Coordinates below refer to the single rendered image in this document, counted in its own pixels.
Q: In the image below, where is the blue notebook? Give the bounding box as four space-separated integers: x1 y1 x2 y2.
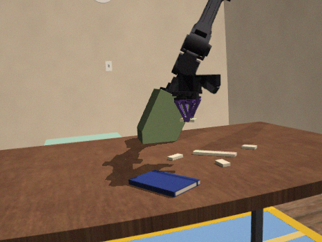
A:
129 170 200 198

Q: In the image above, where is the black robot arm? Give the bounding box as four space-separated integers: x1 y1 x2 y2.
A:
160 0 224 94

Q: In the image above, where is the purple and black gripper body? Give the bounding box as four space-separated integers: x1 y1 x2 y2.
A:
172 74 202 100

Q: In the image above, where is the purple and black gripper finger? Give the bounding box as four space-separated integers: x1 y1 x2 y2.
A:
174 100 196 122
183 98 201 118

